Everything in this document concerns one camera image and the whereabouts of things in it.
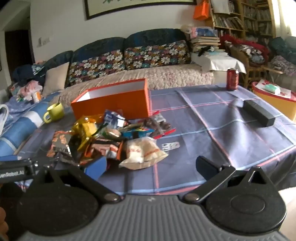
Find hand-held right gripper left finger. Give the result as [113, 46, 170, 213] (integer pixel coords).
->
[35, 156, 121, 205]

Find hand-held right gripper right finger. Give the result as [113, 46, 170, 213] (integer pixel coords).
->
[183, 156, 270, 205]

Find blue snack packet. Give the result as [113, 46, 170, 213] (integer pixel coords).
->
[121, 129, 154, 139]

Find orange cardboard box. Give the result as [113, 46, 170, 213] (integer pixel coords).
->
[70, 78, 151, 120]

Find pile of snack packets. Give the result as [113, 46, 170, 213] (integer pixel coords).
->
[46, 109, 176, 170]

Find plaid tablecloth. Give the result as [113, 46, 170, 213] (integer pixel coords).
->
[14, 85, 296, 195]

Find silver blister pack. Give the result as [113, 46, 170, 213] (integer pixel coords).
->
[161, 141, 180, 151]

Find blue striped blanket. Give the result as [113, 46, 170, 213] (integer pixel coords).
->
[0, 97, 61, 157]

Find green mug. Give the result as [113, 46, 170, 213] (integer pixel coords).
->
[43, 102, 65, 124]

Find black rectangular box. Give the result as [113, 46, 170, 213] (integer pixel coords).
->
[243, 100, 276, 128]

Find yellow container with red rim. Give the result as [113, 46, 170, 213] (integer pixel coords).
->
[251, 79, 296, 121]

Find red soda can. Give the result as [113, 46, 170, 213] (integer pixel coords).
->
[226, 68, 240, 91]

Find heap of clothes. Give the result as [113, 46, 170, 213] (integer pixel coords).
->
[10, 61, 48, 103]

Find beige pillow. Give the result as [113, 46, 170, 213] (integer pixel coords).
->
[42, 62, 70, 97]

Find floral cushion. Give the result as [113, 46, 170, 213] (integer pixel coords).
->
[124, 40, 191, 70]
[68, 49, 125, 86]

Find beige quilted sofa cover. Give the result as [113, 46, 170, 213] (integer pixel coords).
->
[50, 64, 216, 110]

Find green tissue pack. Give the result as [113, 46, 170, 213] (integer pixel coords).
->
[265, 84, 282, 95]

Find white cloth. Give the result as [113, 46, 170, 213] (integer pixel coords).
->
[191, 49, 247, 75]

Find wicker chair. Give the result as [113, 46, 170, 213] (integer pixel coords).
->
[224, 40, 285, 88]

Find floral cushions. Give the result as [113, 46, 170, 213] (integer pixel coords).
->
[43, 28, 193, 91]

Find stack of books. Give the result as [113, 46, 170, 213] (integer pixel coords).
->
[191, 35, 222, 53]

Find red blanket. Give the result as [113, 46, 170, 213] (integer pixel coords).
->
[220, 34, 270, 62]

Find wooden bookshelf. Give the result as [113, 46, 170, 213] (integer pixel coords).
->
[208, 0, 277, 39]

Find orange paper bag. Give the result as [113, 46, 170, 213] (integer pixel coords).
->
[194, 0, 211, 20]

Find framed wall picture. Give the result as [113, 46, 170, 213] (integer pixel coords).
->
[84, 0, 197, 20]

